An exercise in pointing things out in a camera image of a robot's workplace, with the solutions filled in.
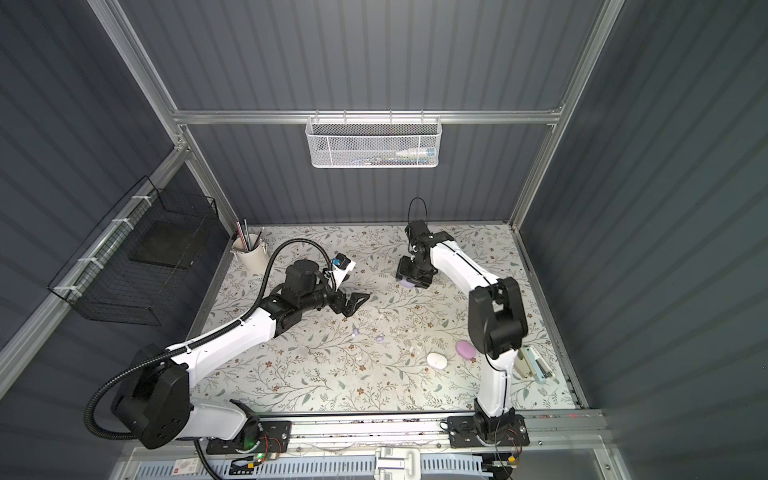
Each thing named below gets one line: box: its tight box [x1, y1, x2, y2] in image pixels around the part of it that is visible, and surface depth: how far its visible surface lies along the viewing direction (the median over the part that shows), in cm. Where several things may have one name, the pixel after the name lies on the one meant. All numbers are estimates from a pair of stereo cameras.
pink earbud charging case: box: [456, 341, 476, 359], surface depth 89 cm
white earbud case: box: [426, 352, 448, 370], surface depth 86 cm
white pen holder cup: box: [230, 234, 268, 273], surface depth 104 cm
